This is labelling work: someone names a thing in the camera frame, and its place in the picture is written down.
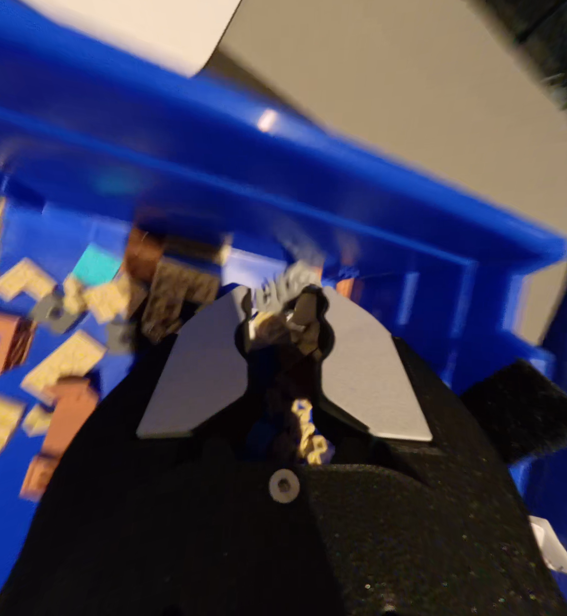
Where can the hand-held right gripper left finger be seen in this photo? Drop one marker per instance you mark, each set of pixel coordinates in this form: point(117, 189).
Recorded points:
point(201, 375)

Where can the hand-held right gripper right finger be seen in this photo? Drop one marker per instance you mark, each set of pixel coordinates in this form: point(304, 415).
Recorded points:
point(370, 375)

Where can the tan toy brick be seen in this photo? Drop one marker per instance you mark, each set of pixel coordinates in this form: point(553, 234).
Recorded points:
point(276, 327)

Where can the pile of toy bricks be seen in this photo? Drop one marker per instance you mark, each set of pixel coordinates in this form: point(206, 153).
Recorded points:
point(67, 358)

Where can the blue plastic storage bin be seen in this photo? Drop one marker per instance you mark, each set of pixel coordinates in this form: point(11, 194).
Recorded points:
point(216, 159)

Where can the grey desk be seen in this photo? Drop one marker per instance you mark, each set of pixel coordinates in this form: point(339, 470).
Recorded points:
point(384, 72)

